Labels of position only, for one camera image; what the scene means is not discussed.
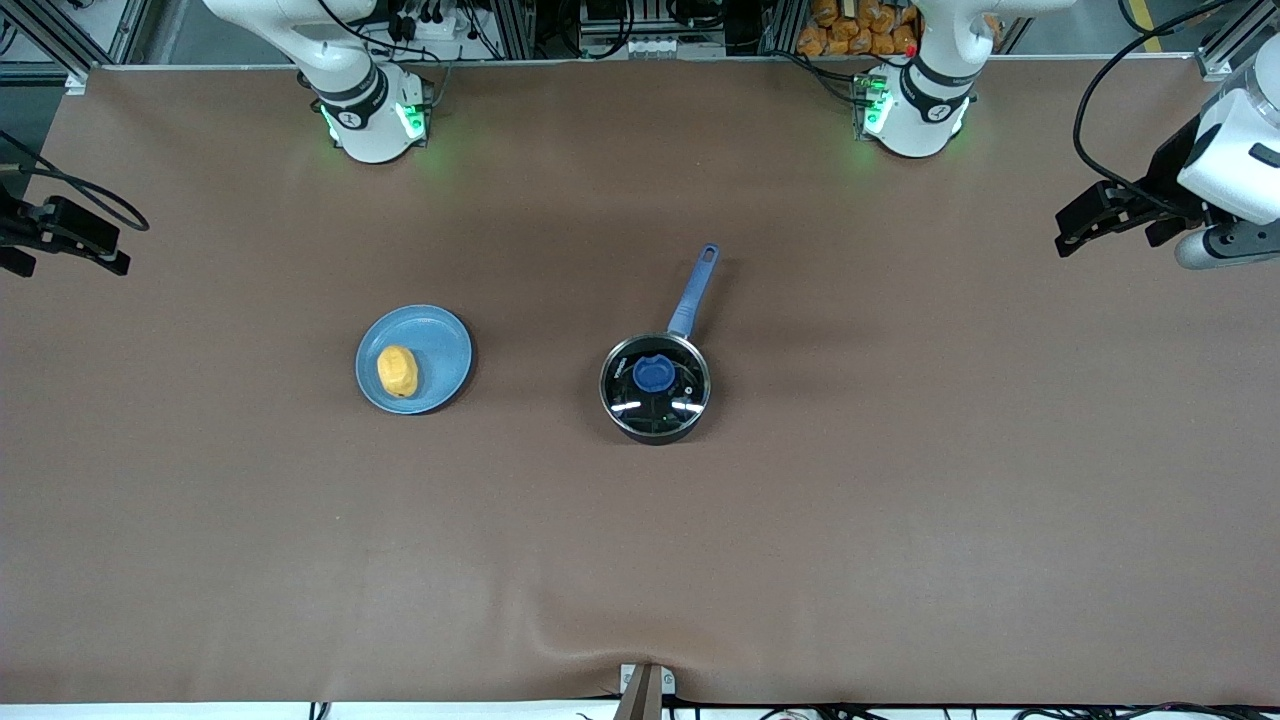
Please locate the white power strip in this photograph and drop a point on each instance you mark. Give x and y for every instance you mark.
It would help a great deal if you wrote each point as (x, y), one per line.
(650, 46)

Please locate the blue round plate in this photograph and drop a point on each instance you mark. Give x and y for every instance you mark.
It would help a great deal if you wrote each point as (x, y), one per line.
(440, 350)

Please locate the yellow potato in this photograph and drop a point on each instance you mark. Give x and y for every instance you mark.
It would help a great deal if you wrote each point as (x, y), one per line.
(398, 372)

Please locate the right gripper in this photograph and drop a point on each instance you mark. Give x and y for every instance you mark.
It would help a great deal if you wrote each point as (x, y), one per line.
(12, 228)

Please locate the aluminium frame post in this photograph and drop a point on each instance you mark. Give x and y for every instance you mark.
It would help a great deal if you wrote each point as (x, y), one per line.
(1215, 62)
(76, 82)

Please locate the brown table mat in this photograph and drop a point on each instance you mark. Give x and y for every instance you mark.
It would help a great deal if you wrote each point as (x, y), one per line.
(640, 550)

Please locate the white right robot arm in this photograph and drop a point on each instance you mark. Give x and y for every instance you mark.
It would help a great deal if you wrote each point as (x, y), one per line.
(365, 120)

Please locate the glass lid blue knob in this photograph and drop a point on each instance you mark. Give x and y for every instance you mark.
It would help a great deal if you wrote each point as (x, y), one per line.
(655, 375)

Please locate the bag of orange items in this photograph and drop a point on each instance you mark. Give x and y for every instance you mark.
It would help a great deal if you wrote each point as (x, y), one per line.
(850, 30)

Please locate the metal table edge bracket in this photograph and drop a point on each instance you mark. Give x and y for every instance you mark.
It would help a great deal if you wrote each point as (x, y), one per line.
(645, 695)

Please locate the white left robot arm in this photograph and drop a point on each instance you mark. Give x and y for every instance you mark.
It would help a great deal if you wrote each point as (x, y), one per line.
(915, 110)

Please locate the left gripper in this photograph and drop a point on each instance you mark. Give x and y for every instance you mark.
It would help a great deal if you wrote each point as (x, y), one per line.
(1168, 172)

